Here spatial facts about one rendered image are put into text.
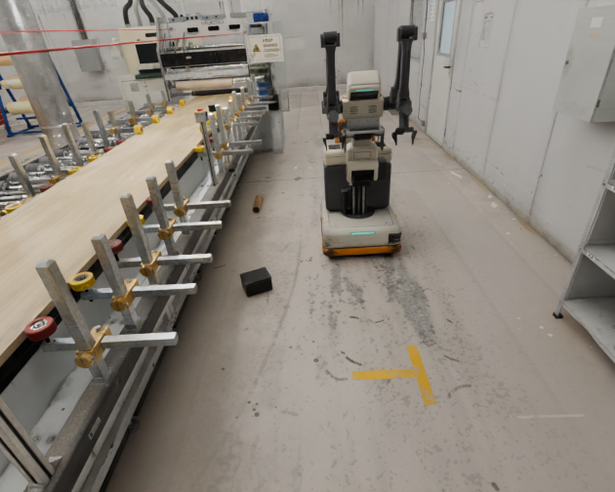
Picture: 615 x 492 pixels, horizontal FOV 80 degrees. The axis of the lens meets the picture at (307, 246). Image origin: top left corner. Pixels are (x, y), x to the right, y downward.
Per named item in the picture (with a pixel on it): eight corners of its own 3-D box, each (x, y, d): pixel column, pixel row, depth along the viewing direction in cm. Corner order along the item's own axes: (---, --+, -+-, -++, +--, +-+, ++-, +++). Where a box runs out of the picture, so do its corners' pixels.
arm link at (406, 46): (416, 25, 207) (396, 27, 207) (419, 25, 202) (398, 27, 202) (410, 106, 228) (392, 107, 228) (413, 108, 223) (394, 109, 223)
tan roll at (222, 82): (269, 84, 529) (268, 74, 523) (268, 85, 519) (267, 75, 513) (172, 91, 534) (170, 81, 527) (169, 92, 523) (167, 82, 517)
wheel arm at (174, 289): (198, 290, 142) (195, 281, 140) (195, 296, 139) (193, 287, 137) (88, 296, 143) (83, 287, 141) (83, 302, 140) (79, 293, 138)
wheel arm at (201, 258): (213, 260, 165) (211, 252, 162) (212, 265, 162) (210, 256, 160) (117, 266, 166) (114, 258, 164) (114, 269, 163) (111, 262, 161)
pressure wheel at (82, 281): (80, 310, 137) (68, 285, 132) (79, 299, 143) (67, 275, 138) (103, 302, 141) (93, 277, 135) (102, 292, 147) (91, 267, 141)
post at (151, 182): (181, 263, 191) (155, 174, 166) (179, 266, 188) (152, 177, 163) (174, 264, 191) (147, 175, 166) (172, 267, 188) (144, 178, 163)
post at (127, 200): (163, 290, 168) (131, 191, 144) (160, 294, 165) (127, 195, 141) (155, 290, 168) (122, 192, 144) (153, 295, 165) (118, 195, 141)
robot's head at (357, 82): (346, 86, 250) (347, 69, 236) (376, 84, 250) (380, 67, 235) (347, 103, 246) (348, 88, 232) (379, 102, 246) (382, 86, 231)
